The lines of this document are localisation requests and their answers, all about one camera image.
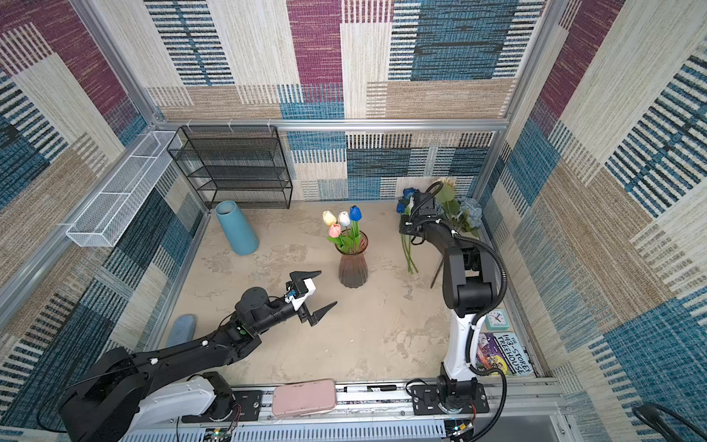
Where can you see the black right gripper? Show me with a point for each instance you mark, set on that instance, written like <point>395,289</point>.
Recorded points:
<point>404,225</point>

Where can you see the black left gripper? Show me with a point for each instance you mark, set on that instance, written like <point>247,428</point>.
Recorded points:
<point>314,317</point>

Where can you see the dark blue artificial tulip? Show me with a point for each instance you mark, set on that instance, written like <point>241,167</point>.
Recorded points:
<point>355,215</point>

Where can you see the pink artificial tulip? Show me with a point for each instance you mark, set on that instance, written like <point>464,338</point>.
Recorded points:
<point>336,238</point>

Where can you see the red glass vase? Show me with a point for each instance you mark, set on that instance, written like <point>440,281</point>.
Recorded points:
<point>353,269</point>

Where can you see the white artificial tulip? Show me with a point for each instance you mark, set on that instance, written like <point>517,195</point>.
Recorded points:
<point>344,219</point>

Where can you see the yellow artificial tulip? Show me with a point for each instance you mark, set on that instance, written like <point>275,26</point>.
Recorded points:
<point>329,219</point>

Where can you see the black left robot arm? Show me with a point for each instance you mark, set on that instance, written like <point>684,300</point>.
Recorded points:
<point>123,392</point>

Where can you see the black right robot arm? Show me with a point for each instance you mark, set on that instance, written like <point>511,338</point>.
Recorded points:
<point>474,283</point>

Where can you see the teal ceramic vase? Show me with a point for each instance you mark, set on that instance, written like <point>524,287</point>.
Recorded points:
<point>239,233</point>

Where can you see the dusty blue rose bunch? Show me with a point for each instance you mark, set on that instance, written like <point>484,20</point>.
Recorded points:
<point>465,214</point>

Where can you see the pink pencil case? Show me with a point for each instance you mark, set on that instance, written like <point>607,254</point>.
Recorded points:
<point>311,397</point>

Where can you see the small teal alarm clock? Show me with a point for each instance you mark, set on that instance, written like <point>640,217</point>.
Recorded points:
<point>498,321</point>

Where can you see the grey blue oval object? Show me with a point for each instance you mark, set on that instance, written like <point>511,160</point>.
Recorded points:
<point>182,331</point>

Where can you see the treehouse paperback book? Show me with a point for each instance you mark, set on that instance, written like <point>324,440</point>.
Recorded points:
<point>505,352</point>

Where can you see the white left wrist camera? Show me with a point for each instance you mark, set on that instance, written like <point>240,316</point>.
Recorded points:
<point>297,294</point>

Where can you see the black wire shelf rack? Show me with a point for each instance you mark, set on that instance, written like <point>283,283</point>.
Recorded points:
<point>242,164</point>

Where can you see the white wire mesh basket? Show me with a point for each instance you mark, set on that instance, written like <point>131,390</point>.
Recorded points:
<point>111,211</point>

